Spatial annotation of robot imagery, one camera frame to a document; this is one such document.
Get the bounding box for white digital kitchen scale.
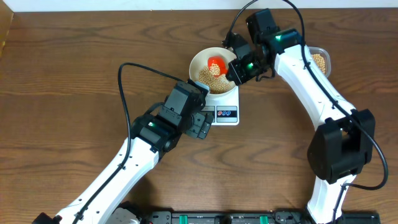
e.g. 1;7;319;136
202;86;239;126

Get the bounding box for red plastic measuring scoop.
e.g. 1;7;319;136
208;56;228;78

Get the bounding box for clear plastic container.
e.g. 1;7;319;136
309;47;331;78

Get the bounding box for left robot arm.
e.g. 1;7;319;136
33;80;213;224

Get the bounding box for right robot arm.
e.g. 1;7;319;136
223;9;375;223

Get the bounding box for soybeans in bowl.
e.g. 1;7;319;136
198;67;234;94

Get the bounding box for white round bowl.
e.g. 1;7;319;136
189;47;236;95

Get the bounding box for black cable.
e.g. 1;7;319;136
71;62;184;224
223;0;389;223

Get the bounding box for right black cable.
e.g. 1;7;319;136
223;0;389;223

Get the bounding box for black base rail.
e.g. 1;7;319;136
141;210;381;224

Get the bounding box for left black cable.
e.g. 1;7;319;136
71;62;184;224

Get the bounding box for soybeans in container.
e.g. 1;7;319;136
312;54;326;75

